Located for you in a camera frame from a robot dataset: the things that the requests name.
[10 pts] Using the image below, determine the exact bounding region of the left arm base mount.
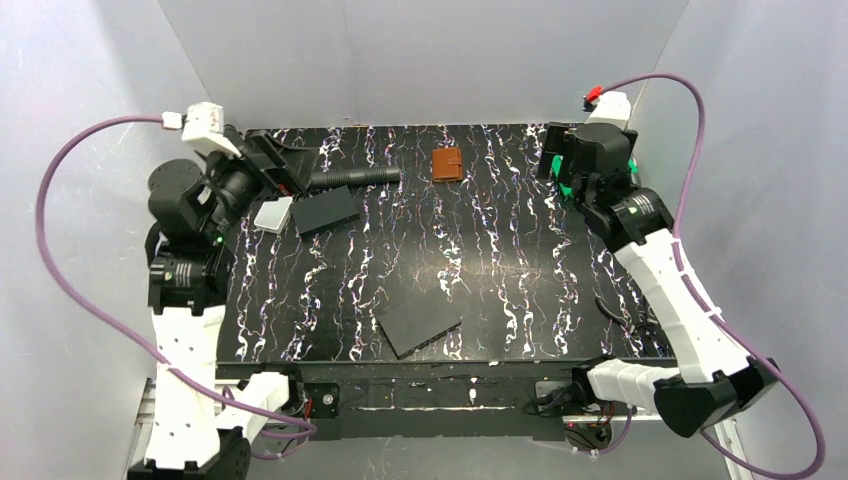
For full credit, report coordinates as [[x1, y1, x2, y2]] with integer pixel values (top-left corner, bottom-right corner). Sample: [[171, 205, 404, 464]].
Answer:
[[253, 383, 340, 460]]

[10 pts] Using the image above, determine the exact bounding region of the purple cable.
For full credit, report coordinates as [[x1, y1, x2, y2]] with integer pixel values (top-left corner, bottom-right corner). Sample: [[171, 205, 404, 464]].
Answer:
[[35, 113, 318, 461], [529, 73, 827, 480]]

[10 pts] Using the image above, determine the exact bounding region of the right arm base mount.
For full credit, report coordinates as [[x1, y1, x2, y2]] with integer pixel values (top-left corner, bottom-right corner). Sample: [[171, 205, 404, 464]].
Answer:
[[523, 380, 638, 458]]

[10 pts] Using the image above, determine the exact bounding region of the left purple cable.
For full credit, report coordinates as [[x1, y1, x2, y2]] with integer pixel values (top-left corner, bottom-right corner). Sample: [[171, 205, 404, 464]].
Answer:
[[35, 113, 318, 461]]

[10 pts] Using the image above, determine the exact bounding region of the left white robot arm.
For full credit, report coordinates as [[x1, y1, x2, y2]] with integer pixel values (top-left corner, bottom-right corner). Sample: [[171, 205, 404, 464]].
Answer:
[[127, 127, 317, 479]]

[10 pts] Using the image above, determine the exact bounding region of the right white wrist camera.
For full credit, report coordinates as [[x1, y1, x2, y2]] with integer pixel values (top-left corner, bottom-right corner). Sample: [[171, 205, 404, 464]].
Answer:
[[583, 86, 632, 129]]

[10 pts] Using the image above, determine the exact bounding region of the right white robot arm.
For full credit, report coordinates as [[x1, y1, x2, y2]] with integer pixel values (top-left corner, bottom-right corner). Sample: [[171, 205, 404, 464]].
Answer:
[[537, 122, 776, 438]]

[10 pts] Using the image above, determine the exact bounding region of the brown leather card holder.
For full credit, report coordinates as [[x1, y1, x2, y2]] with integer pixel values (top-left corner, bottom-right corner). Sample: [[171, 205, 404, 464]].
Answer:
[[432, 147, 463, 183]]

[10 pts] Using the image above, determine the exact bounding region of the white plastic box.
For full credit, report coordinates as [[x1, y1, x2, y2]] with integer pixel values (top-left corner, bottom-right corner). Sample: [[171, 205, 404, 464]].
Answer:
[[253, 197, 293, 235]]

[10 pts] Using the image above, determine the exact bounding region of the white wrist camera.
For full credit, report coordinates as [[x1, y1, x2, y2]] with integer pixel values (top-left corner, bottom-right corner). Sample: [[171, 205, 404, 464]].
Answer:
[[160, 101, 241, 158], [583, 86, 632, 129]]

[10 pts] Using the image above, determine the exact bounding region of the green plastic card tray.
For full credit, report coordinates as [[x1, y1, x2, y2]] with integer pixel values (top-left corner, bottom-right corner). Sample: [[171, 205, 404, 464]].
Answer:
[[551, 153, 641, 200]]

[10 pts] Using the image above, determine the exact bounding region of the black foam block front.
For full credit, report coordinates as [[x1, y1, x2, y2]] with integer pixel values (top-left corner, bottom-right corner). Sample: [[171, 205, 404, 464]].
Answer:
[[377, 288, 462, 359]]

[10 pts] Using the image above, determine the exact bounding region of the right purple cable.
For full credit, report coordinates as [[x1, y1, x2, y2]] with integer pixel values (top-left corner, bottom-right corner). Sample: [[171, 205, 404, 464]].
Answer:
[[529, 73, 827, 480]]

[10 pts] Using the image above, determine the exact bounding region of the black corrugated hose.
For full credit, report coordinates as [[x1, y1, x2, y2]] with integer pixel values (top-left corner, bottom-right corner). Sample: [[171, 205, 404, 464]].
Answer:
[[309, 166, 403, 189]]

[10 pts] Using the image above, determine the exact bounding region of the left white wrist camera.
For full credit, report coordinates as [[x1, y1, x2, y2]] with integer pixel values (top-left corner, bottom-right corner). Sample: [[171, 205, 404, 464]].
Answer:
[[160, 101, 241, 158]]

